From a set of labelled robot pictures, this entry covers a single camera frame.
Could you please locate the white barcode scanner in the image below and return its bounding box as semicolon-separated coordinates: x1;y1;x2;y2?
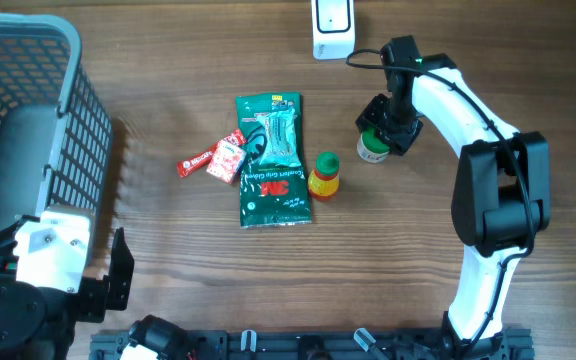
311;0;356;60

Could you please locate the green cap sauce bottle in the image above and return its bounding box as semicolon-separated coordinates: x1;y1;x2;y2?
308;152;340;201

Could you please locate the teal white sachet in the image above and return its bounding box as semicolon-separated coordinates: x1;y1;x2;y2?
256;108;301;167

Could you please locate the grey plastic mesh basket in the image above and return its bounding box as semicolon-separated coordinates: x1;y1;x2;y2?
0;13;113;230

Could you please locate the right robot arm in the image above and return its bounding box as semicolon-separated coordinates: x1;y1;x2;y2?
354;35;550;359

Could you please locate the green 3M gloves packet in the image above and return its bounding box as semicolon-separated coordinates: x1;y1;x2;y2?
235;92;312;228

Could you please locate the green lid white jar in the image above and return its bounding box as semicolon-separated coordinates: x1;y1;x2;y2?
357;128;390;164

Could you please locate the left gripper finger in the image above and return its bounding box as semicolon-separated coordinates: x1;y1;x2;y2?
0;215;37;261
103;228;134;310

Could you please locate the red stick sachet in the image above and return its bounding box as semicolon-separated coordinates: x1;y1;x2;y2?
176;129;247;178

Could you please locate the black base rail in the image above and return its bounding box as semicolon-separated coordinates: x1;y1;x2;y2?
89;327;535;360

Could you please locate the red packet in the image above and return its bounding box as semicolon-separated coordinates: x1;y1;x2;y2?
206;140;247;184

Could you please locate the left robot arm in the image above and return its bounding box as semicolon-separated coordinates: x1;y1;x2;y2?
0;216;135;359

